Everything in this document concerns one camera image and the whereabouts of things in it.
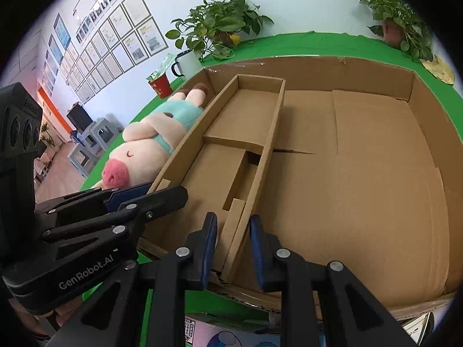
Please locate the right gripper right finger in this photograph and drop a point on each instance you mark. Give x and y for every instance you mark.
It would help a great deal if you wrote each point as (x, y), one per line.
(320, 303)

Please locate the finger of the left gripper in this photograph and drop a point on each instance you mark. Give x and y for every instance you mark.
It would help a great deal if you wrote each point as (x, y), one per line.
(87, 204)
(144, 209)

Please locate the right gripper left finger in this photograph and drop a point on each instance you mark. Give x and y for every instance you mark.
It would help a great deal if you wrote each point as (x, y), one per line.
(144, 304)

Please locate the pink pig plush toy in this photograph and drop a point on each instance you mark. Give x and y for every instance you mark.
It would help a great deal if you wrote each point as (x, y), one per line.
(149, 143)

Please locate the blue board game box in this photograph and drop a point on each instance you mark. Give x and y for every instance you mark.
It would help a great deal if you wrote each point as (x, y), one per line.
(199, 333)

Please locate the long narrow cardboard tray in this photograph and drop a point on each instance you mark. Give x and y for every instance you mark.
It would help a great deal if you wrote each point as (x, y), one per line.
(222, 162)

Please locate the large cardboard box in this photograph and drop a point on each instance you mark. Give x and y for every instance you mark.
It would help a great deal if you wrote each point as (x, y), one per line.
(343, 169)

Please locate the green white medicine box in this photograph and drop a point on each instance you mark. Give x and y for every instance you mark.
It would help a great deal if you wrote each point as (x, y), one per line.
(420, 327)

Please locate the person's left hand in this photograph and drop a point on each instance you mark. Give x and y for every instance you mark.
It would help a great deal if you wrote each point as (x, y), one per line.
(33, 323)

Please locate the grey plastic stool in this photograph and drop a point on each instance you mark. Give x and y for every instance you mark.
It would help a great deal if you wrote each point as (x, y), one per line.
(101, 132)
(84, 159)

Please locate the red paper cup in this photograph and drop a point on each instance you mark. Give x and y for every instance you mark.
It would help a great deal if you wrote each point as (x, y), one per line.
(158, 79)

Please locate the white enamel mug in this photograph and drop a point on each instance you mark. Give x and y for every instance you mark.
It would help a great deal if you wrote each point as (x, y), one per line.
(186, 65)

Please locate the framed certificate lower right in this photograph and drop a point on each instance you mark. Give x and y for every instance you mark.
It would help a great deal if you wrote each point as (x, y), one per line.
(152, 37)

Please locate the framed certificate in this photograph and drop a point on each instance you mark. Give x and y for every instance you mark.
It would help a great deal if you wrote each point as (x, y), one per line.
(137, 11)
(152, 37)

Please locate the framed certificate upper right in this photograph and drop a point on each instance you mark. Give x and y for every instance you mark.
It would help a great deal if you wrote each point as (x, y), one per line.
(137, 11)

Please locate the left potted green plant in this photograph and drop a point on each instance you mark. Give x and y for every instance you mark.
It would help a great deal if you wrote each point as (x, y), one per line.
(214, 28)

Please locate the potted green plant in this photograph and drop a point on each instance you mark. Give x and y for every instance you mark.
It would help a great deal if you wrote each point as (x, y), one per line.
(214, 28)
(401, 27)

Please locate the yellow dried leaf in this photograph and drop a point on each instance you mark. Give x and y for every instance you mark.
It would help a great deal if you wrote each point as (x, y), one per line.
(439, 69)

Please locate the right potted green plant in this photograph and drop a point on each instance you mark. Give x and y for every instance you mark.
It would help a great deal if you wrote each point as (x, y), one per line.
(401, 27)

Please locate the black left camera box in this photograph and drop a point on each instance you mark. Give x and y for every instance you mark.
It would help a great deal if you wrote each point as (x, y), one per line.
(21, 118)

